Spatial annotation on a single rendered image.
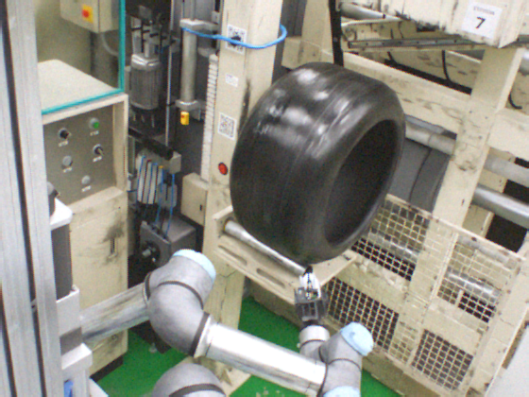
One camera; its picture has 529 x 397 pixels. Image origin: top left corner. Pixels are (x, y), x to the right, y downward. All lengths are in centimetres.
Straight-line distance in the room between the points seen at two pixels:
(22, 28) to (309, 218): 109
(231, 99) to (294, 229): 50
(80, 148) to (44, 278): 121
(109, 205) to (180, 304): 96
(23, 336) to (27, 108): 33
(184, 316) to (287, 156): 55
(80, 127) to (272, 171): 70
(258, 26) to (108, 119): 61
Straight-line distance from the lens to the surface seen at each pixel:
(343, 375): 130
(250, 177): 166
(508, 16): 172
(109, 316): 148
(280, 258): 190
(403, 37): 199
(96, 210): 214
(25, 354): 93
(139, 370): 275
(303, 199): 159
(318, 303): 154
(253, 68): 186
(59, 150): 199
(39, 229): 81
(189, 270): 133
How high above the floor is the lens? 206
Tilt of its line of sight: 31 degrees down
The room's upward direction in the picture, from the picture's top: 8 degrees clockwise
